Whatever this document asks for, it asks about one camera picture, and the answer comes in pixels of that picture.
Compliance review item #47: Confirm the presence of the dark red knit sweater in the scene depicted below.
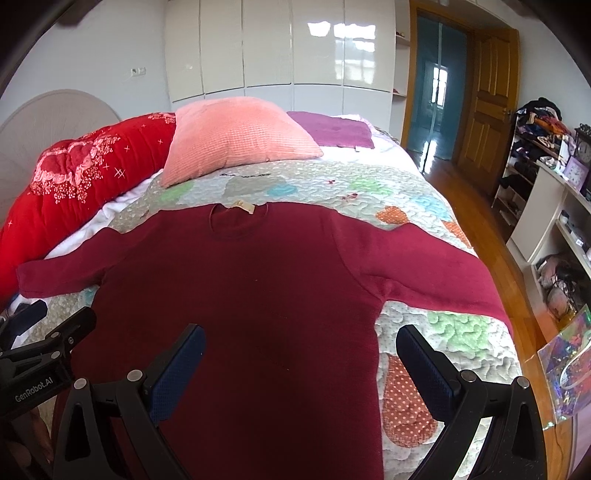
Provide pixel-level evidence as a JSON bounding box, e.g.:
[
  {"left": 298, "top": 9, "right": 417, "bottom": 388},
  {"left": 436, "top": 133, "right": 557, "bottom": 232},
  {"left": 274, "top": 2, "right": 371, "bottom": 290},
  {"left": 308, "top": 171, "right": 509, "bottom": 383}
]
[{"left": 17, "top": 202, "right": 506, "bottom": 479}]

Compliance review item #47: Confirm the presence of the pile of clothes on shelf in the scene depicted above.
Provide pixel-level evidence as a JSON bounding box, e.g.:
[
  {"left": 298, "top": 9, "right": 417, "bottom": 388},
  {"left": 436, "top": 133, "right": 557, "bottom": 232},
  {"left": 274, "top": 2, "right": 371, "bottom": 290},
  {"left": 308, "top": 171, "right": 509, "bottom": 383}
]
[{"left": 515, "top": 97, "right": 573, "bottom": 152}]

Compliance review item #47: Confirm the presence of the iridescent gift bag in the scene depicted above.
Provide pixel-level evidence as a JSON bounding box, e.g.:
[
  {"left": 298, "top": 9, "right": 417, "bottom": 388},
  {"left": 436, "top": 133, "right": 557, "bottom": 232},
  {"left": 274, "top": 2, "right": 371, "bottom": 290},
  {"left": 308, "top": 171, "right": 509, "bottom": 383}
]
[{"left": 537, "top": 305, "right": 590, "bottom": 423}]

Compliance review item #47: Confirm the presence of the white bed sheet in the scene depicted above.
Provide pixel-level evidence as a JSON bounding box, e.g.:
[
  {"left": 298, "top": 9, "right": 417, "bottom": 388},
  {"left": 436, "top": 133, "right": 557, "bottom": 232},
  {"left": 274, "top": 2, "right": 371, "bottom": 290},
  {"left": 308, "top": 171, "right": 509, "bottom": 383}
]
[{"left": 46, "top": 169, "right": 162, "bottom": 259}]

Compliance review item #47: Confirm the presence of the red floral comforter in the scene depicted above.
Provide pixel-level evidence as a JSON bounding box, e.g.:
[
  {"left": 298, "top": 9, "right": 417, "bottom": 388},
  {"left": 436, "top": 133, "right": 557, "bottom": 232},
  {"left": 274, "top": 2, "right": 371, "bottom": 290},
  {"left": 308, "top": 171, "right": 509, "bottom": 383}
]
[{"left": 1, "top": 112, "right": 176, "bottom": 307}]

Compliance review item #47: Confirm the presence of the round beige headboard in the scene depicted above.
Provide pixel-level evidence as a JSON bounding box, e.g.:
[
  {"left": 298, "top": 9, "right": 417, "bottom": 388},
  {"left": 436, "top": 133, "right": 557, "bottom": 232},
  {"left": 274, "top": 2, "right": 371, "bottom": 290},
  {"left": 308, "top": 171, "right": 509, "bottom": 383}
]
[{"left": 0, "top": 90, "right": 120, "bottom": 218}]

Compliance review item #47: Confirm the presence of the white shelf unit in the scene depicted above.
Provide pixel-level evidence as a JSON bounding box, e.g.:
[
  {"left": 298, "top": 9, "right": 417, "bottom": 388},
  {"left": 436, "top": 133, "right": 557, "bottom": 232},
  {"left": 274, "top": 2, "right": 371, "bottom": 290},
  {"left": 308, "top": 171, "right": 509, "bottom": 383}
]
[{"left": 493, "top": 120, "right": 590, "bottom": 338}]

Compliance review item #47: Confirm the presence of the pink ribbed pillow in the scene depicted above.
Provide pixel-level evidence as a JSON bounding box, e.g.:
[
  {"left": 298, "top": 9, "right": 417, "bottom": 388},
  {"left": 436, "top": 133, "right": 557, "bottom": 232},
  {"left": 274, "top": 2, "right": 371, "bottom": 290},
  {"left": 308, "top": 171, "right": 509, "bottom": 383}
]
[{"left": 160, "top": 97, "right": 322, "bottom": 188}]

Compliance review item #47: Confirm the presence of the purple alarm clock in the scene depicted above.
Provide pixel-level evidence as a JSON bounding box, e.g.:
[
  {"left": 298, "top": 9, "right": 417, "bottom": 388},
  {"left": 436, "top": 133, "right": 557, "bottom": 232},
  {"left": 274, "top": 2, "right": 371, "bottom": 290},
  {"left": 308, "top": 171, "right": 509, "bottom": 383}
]
[{"left": 563, "top": 156, "right": 589, "bottom": 192}]

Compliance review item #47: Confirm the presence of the patchwork quilted bedspread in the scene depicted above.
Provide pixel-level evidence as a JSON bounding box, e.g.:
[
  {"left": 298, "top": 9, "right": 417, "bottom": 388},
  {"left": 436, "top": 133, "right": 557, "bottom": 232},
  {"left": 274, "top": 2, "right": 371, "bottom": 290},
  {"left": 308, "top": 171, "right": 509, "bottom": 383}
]
[{"left": 8, "top": 115, "right": 525, "bottom": 480}]

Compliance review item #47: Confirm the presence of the wooden door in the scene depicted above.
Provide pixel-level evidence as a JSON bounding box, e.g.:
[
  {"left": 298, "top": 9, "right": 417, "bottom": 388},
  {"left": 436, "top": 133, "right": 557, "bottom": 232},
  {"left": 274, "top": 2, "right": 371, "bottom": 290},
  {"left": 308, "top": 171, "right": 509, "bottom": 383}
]
[{"left": 457, "top": 29, "right": 521, "bottom": 197}]

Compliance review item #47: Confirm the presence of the purple folded cloth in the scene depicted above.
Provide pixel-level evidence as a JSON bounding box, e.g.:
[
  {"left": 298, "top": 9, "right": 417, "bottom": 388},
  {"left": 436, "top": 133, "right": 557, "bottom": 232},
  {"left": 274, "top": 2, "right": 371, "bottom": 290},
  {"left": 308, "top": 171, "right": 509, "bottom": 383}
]
[{"left": 287, "top": 111, "right": 375, "bottom": 149}]

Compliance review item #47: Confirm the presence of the teal glass door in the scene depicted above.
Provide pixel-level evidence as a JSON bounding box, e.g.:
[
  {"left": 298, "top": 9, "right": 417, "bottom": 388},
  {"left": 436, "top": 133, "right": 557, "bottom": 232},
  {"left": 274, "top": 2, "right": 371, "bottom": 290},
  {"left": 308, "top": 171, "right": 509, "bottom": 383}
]
[{"left": 408, "top": 16, "right": 468, "bottom": 160}]

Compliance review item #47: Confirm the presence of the white glossy wardrobe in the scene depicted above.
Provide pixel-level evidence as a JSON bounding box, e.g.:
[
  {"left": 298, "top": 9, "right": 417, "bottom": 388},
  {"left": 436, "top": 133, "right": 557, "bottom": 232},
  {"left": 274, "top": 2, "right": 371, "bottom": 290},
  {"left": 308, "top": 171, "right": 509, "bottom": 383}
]
[{"left": 164, "top": 1, "right": 408, "bottom": 139}]

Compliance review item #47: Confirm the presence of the white wall socket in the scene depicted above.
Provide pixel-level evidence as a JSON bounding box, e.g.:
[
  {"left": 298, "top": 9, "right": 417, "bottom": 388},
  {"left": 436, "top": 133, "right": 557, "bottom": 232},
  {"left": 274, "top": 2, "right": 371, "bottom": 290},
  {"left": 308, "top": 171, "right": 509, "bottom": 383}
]
[{"left": 130, "top": 67, "right": 146, "bottom": 77}]

